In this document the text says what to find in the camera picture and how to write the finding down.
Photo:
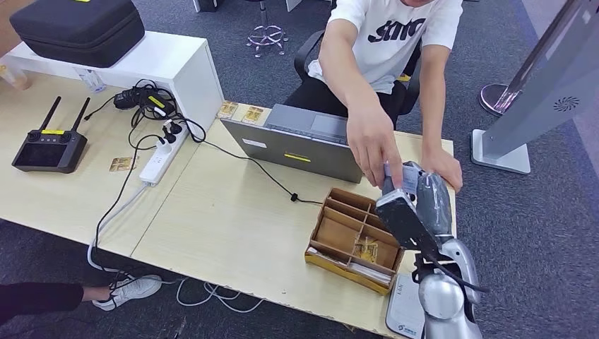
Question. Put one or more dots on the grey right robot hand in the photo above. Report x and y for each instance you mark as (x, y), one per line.
(435, 206)

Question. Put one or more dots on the person's right hand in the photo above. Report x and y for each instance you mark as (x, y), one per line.
(372, 135)

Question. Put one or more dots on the person's left hand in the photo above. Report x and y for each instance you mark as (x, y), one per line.
(442, 161)

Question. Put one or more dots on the pale ID card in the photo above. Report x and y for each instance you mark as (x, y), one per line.
(410, 180)

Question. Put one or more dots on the person's right forearm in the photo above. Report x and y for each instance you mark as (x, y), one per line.
(344, 65)

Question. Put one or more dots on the person's left forearm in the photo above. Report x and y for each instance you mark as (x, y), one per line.
(433, 98)

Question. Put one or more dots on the white card stack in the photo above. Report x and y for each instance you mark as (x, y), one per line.
(372, 275)

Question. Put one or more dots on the person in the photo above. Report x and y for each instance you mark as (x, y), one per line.
(393, 42)

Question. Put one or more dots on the white flat card reader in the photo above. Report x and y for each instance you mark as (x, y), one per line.
(402, 311)

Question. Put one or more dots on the chrome round stanchion base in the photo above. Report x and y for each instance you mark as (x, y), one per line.
(493, 100)

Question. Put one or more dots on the grey laptop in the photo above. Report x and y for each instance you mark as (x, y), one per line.
(290, 152)

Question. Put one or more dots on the wooden compartment organizer box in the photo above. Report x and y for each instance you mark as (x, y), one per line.
(337, 234)

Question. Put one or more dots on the black office chair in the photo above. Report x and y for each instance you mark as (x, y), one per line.
(304, 51)

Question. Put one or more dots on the grey kiosk stand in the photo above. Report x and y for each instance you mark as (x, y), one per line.
(547, 89)

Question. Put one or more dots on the chrome stool base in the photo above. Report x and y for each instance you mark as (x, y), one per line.
(267, 36)

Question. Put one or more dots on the black power plugs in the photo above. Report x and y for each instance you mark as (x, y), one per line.
(171, 131)

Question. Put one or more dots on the white power strip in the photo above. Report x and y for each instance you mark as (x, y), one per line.
(157, 168)

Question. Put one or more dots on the white desk shelf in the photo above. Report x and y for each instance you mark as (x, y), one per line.
(164, 61)

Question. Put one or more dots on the black power adapter yellow label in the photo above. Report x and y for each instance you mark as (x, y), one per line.
(142, 100)

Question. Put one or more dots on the white sneaker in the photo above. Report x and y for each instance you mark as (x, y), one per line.
(133, 291)

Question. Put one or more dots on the clear plastic cup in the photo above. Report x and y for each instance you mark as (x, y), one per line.
(14, 77)
(91, 80)

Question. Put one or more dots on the black zippered carry case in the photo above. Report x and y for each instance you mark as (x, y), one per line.
(75, 28)

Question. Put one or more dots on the black remote controller with antennas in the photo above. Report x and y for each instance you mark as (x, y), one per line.
(49, 152)

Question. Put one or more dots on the bystander's leg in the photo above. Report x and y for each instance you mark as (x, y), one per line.
(37, 299)

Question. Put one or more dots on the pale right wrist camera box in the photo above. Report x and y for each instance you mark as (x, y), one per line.
(405, 217)

